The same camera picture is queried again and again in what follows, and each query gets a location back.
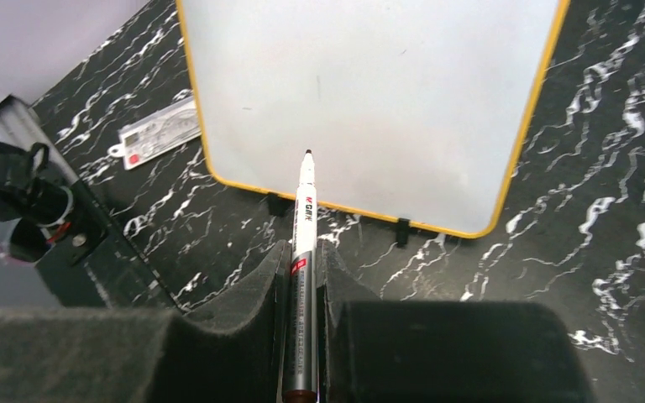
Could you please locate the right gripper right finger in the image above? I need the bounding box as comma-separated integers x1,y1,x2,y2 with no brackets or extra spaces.
317,241,595,402

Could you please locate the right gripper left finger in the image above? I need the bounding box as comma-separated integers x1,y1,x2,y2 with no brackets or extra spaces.
0,241,291,402

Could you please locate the white whiteboard marker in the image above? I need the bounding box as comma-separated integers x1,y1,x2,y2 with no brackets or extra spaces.
281,149,318,402

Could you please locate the yellow framed whiteboard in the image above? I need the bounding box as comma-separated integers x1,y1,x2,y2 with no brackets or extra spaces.
176,1,569,238

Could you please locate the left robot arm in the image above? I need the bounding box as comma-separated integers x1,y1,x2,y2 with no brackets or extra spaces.
0,141,107,264

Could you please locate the flat packaged ruler set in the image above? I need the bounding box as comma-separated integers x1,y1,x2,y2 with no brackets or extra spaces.
107,96,201,170

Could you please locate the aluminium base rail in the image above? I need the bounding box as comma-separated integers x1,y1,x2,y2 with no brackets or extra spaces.
0,95,41,125

